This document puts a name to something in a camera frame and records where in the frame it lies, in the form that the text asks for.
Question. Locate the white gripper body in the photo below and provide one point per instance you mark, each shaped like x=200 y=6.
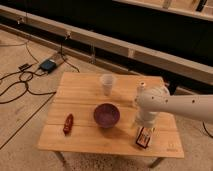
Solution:
x=146 y=119

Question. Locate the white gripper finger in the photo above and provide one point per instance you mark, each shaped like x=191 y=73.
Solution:
x=151 y=132
x=139 y=131

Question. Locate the white eraser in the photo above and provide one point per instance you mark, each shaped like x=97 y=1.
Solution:
x=143 y=139

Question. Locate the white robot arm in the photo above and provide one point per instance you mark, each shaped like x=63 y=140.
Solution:
x=151 y=101

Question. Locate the purple ceramic bowl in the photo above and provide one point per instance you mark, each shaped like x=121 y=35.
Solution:
x=106 y=115

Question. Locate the wooden slatted table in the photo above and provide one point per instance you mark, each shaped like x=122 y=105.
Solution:
x=79 y=94

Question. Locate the blue power adapter box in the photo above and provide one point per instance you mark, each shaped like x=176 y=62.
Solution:
x=48 y=66

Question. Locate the small black plug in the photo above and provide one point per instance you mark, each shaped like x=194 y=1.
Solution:
x=24 y=67

